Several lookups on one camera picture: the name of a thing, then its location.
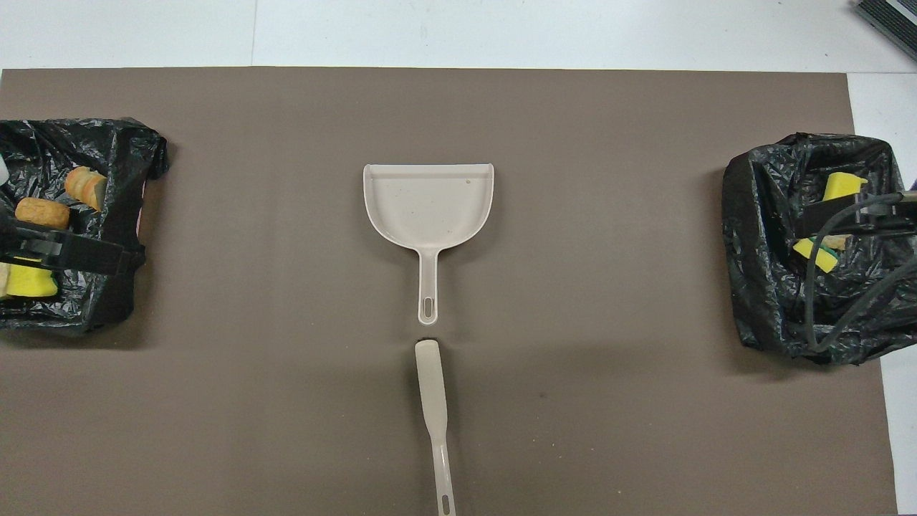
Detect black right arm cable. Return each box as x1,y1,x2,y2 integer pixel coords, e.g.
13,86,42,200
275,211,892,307
804,191,917,353

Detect brown paper table mat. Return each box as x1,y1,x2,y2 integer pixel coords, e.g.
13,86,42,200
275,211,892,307
0,67,898,516

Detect beige brush with black bristles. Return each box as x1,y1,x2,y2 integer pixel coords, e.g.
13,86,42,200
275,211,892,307
414,338,457,516

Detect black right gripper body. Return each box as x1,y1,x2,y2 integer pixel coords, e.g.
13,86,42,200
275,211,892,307
856,189,917,236

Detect beige plastic dustpan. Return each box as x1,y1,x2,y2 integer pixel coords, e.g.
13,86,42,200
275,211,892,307
363,163,496,326

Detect waisted yellow sponge piece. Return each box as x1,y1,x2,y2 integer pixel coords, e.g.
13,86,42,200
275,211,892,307
6,257,59,299

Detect dark ribbed box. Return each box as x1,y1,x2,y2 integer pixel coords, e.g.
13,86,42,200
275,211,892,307
853,0,917,62

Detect yellow sponge with green layer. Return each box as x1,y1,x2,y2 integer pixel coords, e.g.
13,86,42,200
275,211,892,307
792,236,840,274

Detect yellow sponge block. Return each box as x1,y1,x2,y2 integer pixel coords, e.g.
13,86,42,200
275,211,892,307
822,171,869,204

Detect black bag lined bin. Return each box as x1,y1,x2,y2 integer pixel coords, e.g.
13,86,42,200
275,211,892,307
721,132,917,368
0,117,171,338

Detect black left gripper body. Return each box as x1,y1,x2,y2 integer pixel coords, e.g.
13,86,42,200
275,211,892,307
0,212,65,269

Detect brown bread roll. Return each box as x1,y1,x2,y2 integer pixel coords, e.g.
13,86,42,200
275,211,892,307
14,197,72,231

